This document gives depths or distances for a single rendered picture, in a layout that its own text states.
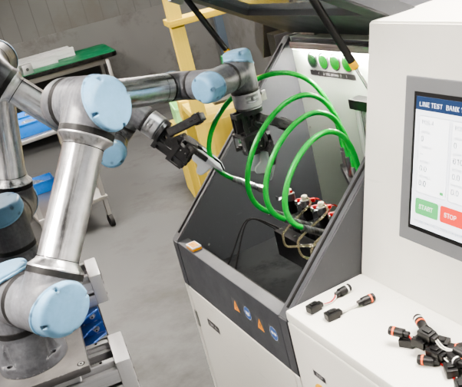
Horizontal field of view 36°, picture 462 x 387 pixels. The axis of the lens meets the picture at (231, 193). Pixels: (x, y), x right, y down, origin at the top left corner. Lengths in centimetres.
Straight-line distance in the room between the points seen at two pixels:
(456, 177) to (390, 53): 31
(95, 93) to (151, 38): 765
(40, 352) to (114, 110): 54
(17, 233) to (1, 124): 31
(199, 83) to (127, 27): 729
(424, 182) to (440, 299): 24
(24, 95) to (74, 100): 46
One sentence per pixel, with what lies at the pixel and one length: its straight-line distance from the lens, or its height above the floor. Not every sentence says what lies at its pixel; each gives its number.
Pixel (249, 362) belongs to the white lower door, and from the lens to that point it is 206.
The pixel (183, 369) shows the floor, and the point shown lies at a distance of 337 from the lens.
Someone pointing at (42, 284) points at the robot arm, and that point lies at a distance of 143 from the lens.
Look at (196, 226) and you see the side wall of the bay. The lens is 223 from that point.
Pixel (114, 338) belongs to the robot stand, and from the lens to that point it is 172.
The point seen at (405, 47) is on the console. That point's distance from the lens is 154.
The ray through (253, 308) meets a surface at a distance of 183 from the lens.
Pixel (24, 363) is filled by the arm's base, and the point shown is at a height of 107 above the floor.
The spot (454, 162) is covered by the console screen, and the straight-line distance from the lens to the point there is 144.
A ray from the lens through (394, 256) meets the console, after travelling 163.
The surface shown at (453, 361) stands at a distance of 137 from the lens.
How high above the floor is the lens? 181
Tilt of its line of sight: 20 degrees down
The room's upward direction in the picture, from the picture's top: 14 degrees counter-clockwise
